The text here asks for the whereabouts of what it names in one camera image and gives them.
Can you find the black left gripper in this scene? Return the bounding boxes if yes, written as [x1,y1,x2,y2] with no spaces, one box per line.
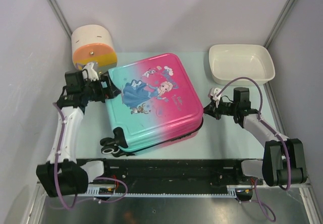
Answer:
[83,74,122,102]

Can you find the white rectangular plastic basin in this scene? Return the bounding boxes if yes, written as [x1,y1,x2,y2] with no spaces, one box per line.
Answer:
[208,44,276,85]

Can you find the pink and teal kids suitcase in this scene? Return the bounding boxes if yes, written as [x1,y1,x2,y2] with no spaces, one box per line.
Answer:
[100,53,203,157]

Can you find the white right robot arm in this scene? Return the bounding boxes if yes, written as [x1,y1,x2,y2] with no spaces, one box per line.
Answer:
[204,87,307,189]

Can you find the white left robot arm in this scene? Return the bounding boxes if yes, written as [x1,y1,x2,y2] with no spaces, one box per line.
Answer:
[36,70,120,197]

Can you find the cream and orange drawer box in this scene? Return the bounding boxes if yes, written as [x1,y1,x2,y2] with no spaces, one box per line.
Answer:
[71,24,118,70]

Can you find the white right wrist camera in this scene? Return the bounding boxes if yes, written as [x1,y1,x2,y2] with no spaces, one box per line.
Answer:
[208,88,222,101]

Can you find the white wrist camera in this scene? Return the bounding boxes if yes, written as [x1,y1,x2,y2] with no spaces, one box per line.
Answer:
[81,62,99,82]
[208,88,222,101]

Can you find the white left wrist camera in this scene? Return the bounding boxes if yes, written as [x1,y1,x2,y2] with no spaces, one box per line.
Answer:
[81,62,99,82]

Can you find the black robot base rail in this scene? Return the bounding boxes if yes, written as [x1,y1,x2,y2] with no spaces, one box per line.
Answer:
[75,158,265,187]

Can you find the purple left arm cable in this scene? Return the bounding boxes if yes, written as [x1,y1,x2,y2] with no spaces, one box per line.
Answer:
[52,102,128,209]

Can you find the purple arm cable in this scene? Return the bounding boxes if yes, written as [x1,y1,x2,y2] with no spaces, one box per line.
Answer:
[217,76,291,221]
[52,102,128,209]

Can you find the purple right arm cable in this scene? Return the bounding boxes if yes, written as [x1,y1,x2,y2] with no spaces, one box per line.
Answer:
[217,76,291,221]

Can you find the white slotted cable duct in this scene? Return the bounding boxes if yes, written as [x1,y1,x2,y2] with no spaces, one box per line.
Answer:
[80,185,253,199]

